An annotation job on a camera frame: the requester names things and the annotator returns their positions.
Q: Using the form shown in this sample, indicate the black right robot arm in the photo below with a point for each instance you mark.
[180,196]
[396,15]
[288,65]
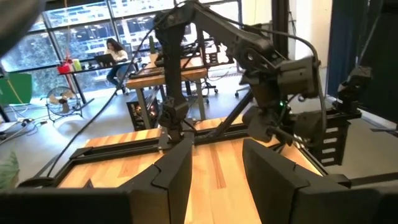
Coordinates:
[171,62]

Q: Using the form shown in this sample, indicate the blue curtain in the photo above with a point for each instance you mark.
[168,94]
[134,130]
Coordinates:
[342,46]

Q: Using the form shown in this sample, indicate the green leafy plant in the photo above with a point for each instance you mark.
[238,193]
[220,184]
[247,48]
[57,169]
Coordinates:
[7,171]

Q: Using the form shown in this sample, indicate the green board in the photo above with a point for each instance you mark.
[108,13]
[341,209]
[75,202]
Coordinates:
[15,88]

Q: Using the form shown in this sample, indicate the red container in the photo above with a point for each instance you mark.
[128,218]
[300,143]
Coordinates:
[64,68]

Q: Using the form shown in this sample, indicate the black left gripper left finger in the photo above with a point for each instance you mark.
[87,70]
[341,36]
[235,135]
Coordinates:
[174,186]

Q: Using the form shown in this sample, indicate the round floor fan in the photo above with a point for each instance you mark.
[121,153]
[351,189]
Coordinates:
[63,102]

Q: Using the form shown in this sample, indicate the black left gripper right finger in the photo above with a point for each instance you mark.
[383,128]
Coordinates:
[270,186]

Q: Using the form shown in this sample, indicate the black laptop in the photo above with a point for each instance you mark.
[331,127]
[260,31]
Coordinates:
[105,59]

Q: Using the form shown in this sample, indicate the black background robot arm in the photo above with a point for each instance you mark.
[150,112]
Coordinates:
[354,87]

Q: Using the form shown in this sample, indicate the black stand with white labels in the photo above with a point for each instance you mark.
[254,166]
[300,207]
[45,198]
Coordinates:
[334,140]

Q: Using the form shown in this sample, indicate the person at desk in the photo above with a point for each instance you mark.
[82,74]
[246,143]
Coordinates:
[116,56]

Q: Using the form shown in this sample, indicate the wooden workbench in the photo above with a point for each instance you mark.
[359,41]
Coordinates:
[168,76]

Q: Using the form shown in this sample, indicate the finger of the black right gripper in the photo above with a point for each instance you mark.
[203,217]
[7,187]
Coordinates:
[259,124]
[309,126]

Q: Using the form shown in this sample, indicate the green cup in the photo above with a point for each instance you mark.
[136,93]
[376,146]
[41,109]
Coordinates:
[77,64]

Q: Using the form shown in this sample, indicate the black vertical post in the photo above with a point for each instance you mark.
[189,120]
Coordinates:
[283,28]

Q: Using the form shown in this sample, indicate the black diagonal strut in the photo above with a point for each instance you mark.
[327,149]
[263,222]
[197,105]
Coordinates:
[230,115]

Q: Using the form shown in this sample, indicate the black desk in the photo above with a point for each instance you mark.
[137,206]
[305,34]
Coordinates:
[93,68]

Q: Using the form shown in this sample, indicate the black computer case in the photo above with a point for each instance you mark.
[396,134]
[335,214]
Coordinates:
[143,110]

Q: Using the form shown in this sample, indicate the black table frame rail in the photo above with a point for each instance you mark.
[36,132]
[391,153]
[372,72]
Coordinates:
[124,149]

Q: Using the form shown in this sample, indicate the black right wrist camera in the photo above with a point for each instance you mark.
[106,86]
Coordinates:
[297,77]

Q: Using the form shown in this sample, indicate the potted cactus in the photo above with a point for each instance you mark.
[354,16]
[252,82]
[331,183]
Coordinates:
[152,46]

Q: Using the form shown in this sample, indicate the office chair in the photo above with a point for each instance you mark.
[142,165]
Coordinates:
[211,90]

